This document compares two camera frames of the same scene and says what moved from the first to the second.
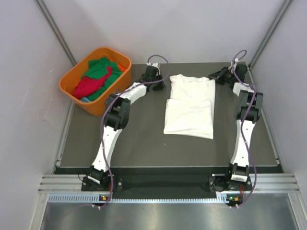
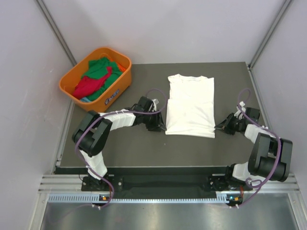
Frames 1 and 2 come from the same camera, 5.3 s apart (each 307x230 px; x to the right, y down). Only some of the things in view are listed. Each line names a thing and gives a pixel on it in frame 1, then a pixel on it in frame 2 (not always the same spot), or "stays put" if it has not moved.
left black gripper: (161, 86) to (158, 124)
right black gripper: (218, 75) to (225, 125)
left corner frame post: (56, 30) stays put
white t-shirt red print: (190, 109) stays put
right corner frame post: (282, 12) stays put
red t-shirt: (86, 86) stays put
